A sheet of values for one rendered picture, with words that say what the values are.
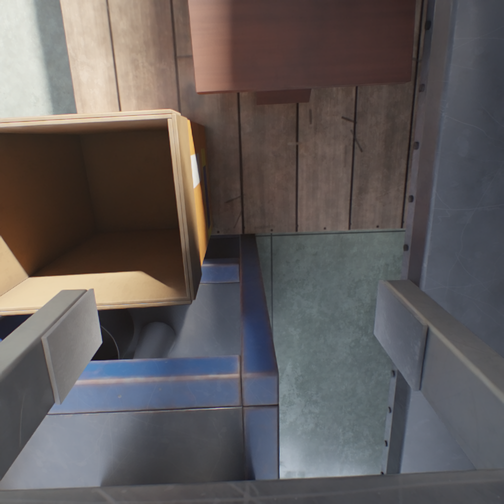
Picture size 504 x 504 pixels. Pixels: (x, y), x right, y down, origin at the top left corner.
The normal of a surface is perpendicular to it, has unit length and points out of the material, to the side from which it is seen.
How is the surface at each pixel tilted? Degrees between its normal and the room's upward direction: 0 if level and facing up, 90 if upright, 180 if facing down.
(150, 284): 90
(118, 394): 0
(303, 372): 0
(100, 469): 0
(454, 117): 31
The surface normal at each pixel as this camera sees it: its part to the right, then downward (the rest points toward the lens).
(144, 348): -0.22, -0.89
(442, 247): -0.48, 0.27
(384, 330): -1.00, 0.03
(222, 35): 0.04, 0.29
